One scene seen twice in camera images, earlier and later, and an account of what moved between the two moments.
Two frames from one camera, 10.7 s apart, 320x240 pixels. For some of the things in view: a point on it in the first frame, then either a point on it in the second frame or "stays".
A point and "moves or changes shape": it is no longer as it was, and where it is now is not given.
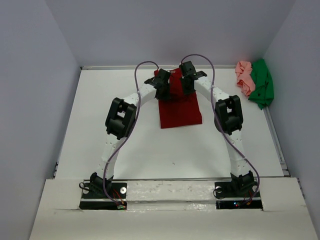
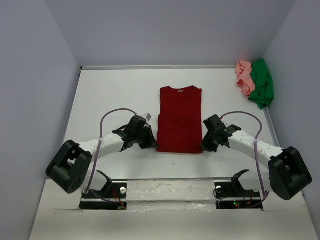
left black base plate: [93, 196] stays
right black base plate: [230, 195] stays
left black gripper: [167, 96] to [150, 142]
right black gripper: [187, 91] to [206, 146]
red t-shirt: [182, 110] moves or changes shape
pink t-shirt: [245, 79] stays
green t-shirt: [262, 79] stays
